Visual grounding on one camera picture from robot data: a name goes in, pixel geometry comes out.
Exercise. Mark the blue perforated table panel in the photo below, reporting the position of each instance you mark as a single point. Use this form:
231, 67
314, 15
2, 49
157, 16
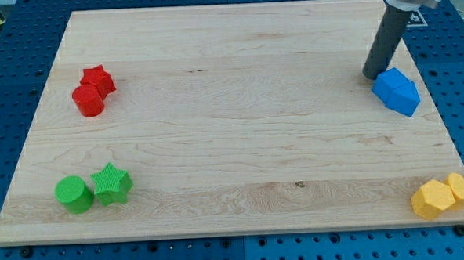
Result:
30, 34

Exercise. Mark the red star block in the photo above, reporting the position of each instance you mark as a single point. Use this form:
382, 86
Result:
100, 79

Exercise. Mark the blue pentagon block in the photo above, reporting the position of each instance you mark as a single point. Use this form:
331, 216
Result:
404, 99

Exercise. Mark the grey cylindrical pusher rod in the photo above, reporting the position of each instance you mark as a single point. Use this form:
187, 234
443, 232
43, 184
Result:
391, 28

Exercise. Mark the yellow hexagon block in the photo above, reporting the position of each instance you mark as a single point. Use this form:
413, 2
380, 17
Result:
431, 199

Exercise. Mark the green star block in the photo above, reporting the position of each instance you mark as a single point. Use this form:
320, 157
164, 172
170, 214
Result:
112, 185

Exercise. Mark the wooden board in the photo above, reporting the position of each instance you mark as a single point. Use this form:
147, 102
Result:
238, 120

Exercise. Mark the blue cube block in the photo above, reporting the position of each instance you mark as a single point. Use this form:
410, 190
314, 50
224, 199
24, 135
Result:
386, 82

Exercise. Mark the green cylinder block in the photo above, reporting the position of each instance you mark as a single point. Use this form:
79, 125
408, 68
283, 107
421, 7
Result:
73, 193

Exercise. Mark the red cylinder block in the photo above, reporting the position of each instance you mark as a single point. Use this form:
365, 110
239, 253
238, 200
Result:
88, 100

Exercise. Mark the yellow heart block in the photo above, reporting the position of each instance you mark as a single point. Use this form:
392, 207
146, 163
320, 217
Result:
455, 182

